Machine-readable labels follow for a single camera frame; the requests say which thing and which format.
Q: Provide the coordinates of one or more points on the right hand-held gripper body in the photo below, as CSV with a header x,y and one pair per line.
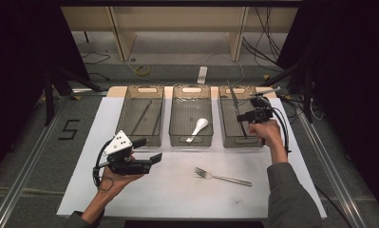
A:
x,y
264,114

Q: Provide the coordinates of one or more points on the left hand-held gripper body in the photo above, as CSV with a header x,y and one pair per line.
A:
x,y
120,147

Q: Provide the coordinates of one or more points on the smoke-grey transparent plastic bin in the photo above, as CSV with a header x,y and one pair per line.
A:
x,y
180,120
228,126
136,139

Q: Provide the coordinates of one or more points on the stainless steel knife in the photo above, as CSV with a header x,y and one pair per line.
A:
x,y
234,96

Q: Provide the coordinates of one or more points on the metal chopstick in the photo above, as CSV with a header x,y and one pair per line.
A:
x,y
157,122
142,117

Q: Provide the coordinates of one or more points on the white ceramic spoon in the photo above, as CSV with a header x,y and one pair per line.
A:
x,y
200,124

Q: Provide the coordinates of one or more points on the stainless steel fork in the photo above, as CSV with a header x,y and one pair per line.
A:
x,y
225,179

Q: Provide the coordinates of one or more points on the person's right hand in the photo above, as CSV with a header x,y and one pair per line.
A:
x,y
271,136

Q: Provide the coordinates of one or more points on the person's left hand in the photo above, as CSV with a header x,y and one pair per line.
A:
x,y
114,183

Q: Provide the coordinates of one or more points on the white table sheet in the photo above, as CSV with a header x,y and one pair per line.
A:
x,y
177,196

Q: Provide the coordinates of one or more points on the black metal stand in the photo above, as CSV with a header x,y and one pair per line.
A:
x,y
307,95
47,95

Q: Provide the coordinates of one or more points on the white power strip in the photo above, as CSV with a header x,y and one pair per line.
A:
x,y
202,74

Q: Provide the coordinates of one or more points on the black curtain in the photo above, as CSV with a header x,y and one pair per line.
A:
x,y
351,79
16,63

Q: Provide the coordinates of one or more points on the light wooden shelf unit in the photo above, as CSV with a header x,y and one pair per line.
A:
x,y
177,17

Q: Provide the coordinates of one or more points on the aluminium floor rail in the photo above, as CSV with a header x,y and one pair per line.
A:
x,y
329,171
22,180

